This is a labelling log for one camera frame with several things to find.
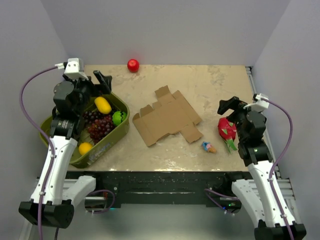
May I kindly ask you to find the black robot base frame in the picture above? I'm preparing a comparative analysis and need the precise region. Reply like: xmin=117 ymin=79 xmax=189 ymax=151
xmin=66 ymin=171 xmax=252 ymax=211

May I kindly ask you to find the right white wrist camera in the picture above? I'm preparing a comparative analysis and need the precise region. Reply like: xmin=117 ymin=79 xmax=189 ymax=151
xmin=243 ymin=93 xmax=269 ymax=113

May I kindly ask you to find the red apple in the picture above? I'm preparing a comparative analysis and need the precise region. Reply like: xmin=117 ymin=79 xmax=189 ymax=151
xmin=127 ymin=58 xmax=140 ymax=73

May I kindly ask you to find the olive green plastic bin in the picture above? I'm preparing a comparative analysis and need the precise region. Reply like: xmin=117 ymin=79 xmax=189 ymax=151
xmin=40 ymin=91 xmax=130 ymax=169

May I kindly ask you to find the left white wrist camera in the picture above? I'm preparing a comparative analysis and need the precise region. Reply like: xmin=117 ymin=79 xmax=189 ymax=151
xmin=64 ymin=58 xmax=89 ymax=80

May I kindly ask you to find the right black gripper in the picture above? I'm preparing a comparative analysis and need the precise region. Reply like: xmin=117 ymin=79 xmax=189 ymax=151
xmin=217 ymin=96 xmax=253 ymax=142

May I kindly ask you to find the brown cardboard box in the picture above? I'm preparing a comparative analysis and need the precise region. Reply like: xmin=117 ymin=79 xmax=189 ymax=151
xmin=132 ymin=85 xmax=203 ymax=147

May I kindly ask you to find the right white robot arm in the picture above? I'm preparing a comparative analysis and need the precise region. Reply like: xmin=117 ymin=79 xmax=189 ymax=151
xmin=217 ymin=94 xmax=307 ymax=240

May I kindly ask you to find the red dragon fruit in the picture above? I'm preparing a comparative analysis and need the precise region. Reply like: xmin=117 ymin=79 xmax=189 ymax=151
xmin=217 ymin=117 xmax=237 ymax=152

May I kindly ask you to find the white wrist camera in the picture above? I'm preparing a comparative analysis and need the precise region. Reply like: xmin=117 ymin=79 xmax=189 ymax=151
xmin=243 ymin=93 xmax=269 ymax=113
xmin=64 ymin=58 xmax=89 ymax=80

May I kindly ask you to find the purple grape bunch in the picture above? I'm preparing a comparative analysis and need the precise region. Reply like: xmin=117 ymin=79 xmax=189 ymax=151
xmin=82 ymin=110 xmax=104 ymax=124

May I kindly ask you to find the small ice cream toy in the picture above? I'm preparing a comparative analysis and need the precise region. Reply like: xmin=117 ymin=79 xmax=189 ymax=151
xmin=201 ymin=141 xmax=217 ymax=154

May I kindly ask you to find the green striped toy fruit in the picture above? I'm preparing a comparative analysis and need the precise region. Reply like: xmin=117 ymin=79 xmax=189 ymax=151
xmin=112 ymin=111 xmax=127 ymax=126

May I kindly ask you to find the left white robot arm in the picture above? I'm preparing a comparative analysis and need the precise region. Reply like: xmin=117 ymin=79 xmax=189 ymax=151
xmin=18 ymin=70 xmax=113 ymax=231

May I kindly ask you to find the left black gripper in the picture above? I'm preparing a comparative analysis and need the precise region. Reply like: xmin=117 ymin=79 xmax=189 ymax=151
xmin=64 ymin=70 xmax=112 ymax=115

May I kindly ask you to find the red grape bunch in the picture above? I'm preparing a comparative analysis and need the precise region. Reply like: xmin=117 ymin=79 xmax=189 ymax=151
xmin=87 ymin=115 xmax=116 ymax=145

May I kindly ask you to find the orange fruit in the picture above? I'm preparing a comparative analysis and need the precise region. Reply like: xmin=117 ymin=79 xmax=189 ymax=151
xmin=78 ymin=142 xmax=93 ymax=156

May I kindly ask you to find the yellow mango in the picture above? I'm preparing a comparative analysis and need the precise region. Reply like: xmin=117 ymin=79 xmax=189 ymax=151
xmin=94 ymin=96 xmax=112 ymax=115

